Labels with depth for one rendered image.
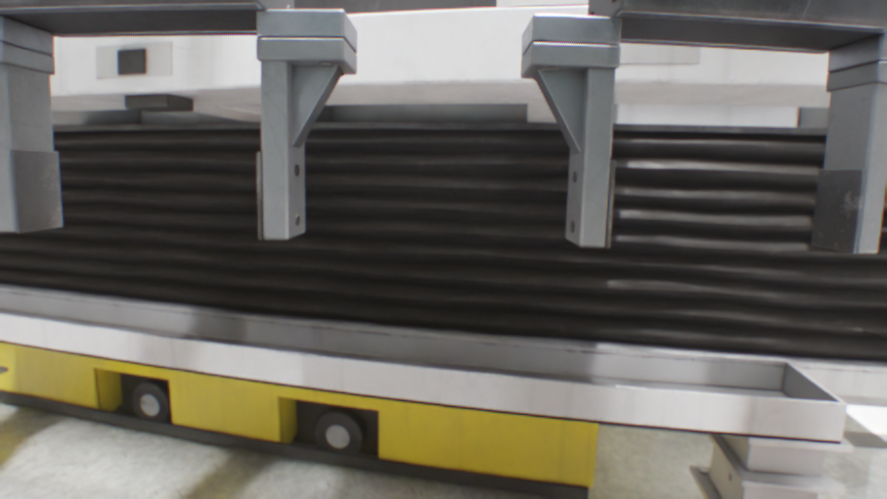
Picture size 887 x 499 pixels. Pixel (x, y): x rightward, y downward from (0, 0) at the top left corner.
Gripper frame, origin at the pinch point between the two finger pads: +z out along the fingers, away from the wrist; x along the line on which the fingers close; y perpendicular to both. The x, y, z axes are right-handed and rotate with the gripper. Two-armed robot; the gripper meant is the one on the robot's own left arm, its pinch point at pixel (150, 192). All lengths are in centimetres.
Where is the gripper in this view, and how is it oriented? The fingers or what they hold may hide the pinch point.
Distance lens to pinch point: 25.7
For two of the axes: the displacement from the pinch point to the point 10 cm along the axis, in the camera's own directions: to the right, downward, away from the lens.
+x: -10.0, -0.2, 0.0
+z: -0.2, 9.9, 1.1
